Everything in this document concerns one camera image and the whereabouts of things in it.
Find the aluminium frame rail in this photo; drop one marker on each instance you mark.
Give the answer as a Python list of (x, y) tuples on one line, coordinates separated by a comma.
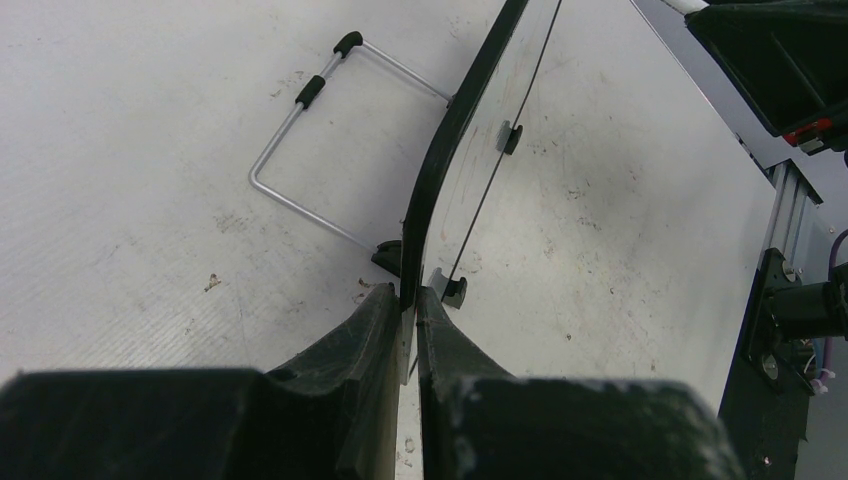
[(806, 210)]

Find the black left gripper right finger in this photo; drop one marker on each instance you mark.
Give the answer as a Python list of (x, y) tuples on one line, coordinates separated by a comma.
[(481, 422)]

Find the black framed whiteboard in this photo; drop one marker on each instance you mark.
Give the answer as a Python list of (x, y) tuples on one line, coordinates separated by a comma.
[(480, 128)]

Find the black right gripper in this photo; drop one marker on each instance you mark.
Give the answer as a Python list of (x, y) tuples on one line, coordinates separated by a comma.
[(782, 360)]

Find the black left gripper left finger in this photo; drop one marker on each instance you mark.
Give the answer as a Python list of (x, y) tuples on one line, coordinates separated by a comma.
[(330, 412)]

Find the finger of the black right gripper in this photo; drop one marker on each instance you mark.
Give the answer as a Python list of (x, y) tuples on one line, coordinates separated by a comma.
[(787, 59)]

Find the white marker pen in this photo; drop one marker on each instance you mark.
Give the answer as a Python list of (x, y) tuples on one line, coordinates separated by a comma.
[(685, 7)]

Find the wire whiteboard stand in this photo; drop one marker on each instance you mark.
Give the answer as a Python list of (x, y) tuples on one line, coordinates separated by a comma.
[(346, 156)]

